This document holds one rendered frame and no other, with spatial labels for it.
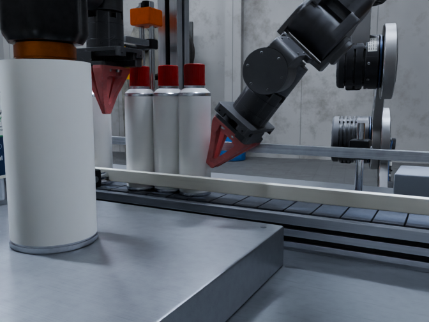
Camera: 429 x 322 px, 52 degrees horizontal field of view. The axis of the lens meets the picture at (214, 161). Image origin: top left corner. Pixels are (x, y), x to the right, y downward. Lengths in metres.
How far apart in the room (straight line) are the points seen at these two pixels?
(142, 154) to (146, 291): 0.40
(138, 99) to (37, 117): 0.31
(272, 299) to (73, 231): 0.21
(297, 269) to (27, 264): 0.30
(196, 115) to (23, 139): 0.30
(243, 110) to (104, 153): 0.28
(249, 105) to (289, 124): 7.35
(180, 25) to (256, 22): 7.31
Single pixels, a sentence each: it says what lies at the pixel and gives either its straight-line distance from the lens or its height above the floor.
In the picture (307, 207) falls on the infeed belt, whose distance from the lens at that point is 0.63.
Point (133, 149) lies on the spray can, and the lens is 0.73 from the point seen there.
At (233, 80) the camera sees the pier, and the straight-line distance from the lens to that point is 7.98.
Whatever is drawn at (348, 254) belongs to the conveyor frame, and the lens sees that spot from 0.59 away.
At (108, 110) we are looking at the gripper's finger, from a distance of 0.72.
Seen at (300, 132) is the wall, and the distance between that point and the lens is 7.96.
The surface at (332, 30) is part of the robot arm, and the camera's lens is 0.61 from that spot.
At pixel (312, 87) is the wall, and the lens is 7.92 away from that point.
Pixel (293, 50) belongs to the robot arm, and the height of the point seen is 1.09.
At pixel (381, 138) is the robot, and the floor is 0.90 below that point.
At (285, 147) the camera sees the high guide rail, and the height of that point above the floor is 0.96.
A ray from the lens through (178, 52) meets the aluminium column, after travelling 0.87.
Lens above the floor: 1.03
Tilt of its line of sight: 8 degrees down
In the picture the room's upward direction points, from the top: straight up
